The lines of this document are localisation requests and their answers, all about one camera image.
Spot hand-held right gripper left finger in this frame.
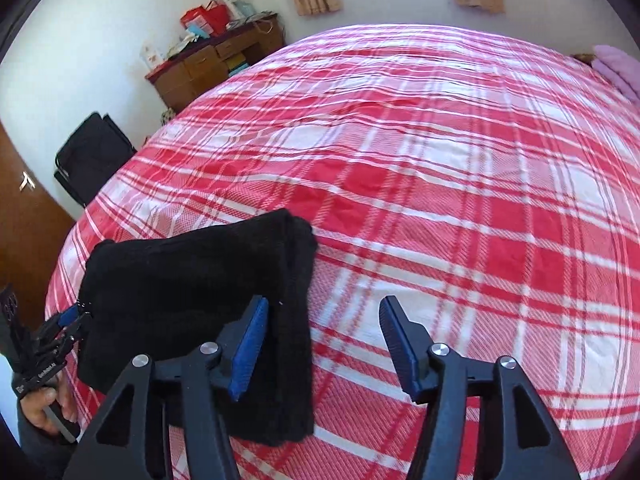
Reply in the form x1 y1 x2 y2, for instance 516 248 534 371
62 295 271 480

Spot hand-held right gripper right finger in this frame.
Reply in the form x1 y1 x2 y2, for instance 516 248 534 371
378 296 583 480

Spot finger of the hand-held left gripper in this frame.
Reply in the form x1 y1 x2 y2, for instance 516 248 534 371
45 327 83 361
42 302 93 336

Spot black pants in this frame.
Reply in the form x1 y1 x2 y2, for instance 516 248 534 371
76 208 319 448

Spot person's left hand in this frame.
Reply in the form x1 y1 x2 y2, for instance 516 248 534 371
22 372 80 436

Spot brown wooden door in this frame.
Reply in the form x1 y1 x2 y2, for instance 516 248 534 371
0 120 76 286

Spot black folding chair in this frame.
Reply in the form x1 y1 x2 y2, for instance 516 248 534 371
54 112 138 208

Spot red plaid bedsheet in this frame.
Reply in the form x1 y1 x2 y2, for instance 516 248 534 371
45 24 640 480

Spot brown wooden desk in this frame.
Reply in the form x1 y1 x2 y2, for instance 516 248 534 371
145 12 286 116

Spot red paper bag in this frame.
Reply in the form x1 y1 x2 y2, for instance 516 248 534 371
180 0 230 37

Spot pink folded blanket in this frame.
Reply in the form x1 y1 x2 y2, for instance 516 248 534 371
592 44 640 106

